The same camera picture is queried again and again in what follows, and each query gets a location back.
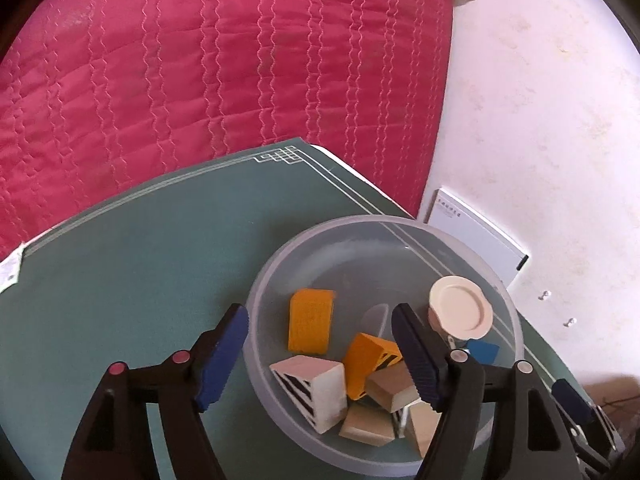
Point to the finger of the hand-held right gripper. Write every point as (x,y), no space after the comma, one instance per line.
(575,400)
(590,452)

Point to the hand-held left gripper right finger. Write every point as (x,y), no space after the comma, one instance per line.
(417,360)

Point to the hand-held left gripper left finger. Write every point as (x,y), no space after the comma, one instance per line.
(222,360)

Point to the long plain wooden block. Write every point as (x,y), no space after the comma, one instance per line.
(390,390)

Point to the orange black-striped wedge block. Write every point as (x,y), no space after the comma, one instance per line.
(362,365)

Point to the white black-striped triangle block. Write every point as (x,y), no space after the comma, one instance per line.
(398,420)

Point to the small plain wooden triangle block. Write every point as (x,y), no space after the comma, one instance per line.
(420,427)

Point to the blue wedge block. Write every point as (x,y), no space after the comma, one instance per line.
(485,351)

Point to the white plate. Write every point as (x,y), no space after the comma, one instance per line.
(460,305)

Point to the large white black-striped block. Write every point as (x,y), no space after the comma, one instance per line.
(325,385)

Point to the yellow black-striped block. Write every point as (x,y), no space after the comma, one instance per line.
(310,320)

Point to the clear plastic bowl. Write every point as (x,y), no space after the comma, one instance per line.
(350,250)

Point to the white paper sheet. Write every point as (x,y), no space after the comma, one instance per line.
(10,270)

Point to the red quilted blanket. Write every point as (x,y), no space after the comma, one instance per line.
(200,60)

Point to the wall screw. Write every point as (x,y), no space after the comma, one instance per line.
(570,321)
(545,294)

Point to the white wall box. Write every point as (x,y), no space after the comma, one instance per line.
(470,230)

